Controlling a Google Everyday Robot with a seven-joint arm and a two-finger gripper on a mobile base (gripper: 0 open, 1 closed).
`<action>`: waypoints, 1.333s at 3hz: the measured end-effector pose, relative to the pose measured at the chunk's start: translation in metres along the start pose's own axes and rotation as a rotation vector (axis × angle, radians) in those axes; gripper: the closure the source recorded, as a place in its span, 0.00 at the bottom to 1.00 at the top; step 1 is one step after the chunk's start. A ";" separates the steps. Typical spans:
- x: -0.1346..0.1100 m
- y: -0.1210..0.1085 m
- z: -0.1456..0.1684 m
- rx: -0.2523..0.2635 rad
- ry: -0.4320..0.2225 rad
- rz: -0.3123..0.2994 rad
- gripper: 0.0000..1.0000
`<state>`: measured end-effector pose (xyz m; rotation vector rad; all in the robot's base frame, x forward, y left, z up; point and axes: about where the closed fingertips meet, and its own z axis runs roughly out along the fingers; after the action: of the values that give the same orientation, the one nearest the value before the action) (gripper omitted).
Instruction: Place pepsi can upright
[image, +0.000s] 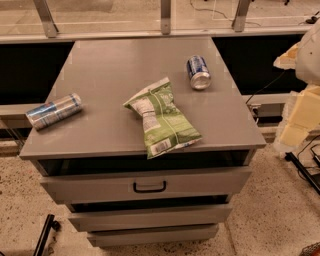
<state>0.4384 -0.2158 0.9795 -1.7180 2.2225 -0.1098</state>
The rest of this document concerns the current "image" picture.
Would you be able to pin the black stand leg right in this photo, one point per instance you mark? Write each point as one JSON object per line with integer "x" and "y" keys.
{"x": 312, "y": 179}

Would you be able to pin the top grey drawer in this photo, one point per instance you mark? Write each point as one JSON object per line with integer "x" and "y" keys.
{"x": 112, "y": 187}

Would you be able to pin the black drawer handle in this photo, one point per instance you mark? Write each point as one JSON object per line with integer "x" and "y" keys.
{"x": 149, "y": 188}

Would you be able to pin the black stand leg left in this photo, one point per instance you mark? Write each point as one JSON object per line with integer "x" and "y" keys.
{"x": 50, "y": 224}

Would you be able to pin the middle grey drawer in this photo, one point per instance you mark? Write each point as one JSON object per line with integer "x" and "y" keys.
{"x": 149, "y": 218}

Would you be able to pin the grey drawer cabinet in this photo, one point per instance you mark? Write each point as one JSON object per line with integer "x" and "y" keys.
{"x": 105, "y": 137}

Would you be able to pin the middle metal window bracket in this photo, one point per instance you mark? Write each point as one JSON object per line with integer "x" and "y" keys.
{"x": 165, "y": 22}

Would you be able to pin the silver blue energy drink can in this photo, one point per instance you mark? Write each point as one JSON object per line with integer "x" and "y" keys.
{"x": 52, "y": 112}

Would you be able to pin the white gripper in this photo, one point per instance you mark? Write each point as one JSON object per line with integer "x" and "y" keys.
{"x": 310, "y": 61}

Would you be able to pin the metal window bracket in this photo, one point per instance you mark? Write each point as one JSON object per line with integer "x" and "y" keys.
{"x": 48, "y": 24}
{"x": 165, "y": 22}
{"x": 239, "y": 21}

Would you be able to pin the right metal window bracket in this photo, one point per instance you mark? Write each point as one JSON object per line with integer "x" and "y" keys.
{"x": 239, "y": 21}

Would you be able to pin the blue pepsi can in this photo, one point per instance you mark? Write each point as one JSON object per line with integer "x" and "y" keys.
{"x": 198, "y": 73}

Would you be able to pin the green chip bag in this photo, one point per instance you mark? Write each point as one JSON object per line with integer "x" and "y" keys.
{"x": 165, "y": 127}

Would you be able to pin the grey drawer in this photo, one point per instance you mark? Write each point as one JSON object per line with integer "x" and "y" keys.
{"x": 152, "y": 235}
{"x": 112, "y": 187}
{"x": 149, "y": 218}

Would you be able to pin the left metal window bracket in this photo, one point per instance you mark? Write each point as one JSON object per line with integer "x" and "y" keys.
{"x": 48, "y": 24}

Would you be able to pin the black stand leg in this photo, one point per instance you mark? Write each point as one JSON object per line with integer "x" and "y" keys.
{"x": 312, "y": 179}
{"x": 50, "y": 224}

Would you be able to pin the bottom grey drawer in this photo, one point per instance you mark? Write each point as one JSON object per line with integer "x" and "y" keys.
{"x": 152, "y": 235}

